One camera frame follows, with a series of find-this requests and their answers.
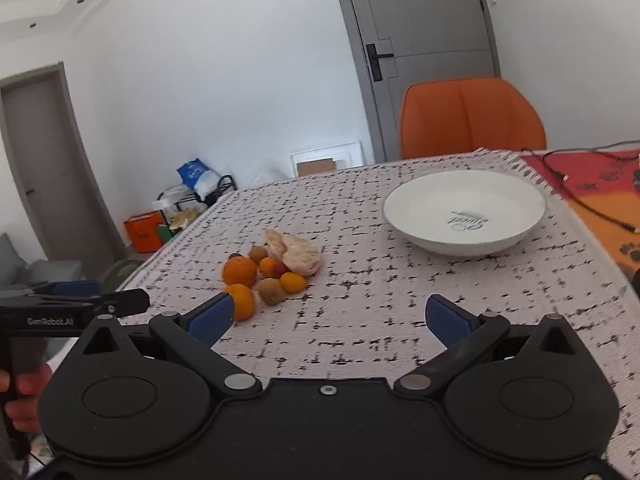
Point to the grey sofa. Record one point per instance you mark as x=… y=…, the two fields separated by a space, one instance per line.
x=47 y=272

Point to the red orange mat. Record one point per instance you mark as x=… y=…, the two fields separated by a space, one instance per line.
x=600 y=195

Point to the large peeled citrus piece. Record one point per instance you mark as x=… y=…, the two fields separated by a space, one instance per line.
x=302 y=257

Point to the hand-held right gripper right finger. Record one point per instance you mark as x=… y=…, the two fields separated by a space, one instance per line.
x=446 y=322

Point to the brown cardboard piece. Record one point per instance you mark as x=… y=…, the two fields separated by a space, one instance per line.
x=315 y=166

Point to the orange chair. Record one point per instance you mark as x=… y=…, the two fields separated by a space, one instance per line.
x=465 y=120

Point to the grey door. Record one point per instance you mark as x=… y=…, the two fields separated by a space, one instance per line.
x=45 y=160
x=425 y=10

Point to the green box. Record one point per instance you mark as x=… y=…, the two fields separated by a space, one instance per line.
x=165 y=235

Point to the white foam packaging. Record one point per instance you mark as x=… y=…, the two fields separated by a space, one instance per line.
x=345 y=152

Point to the large orange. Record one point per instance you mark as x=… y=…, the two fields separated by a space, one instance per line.
x=242 y=302
x=239 y=271

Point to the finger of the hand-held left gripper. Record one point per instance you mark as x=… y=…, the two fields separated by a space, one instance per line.
x=131 y=301
x=75 y=288

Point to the orange box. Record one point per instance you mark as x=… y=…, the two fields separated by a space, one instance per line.
x=142 y=232

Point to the black shoe rack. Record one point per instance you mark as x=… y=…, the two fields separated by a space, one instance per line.
x=222 y=182

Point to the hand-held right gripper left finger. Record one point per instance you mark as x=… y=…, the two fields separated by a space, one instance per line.
x=212 y=319

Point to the yellow slippers pair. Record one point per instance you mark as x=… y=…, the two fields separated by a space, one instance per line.
x=184 y=217

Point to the blue white bag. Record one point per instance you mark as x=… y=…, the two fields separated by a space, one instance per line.
x=195 y=174

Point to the white plate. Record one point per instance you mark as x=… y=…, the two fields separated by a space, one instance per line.
x=450 y=200

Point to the small orange kumquat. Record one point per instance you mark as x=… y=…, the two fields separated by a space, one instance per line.
x=267 y=266
x=291 y=283

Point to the brown round fruit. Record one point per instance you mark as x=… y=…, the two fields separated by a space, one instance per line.
x=258 y=254
x=271 y=291

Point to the dark olive bag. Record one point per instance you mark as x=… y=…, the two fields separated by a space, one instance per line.
x=120 y=275

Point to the white black patterned tablecloth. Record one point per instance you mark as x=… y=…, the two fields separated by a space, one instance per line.
x=350 y=210

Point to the person's left hand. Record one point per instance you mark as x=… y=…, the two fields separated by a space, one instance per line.
x=30 y=382

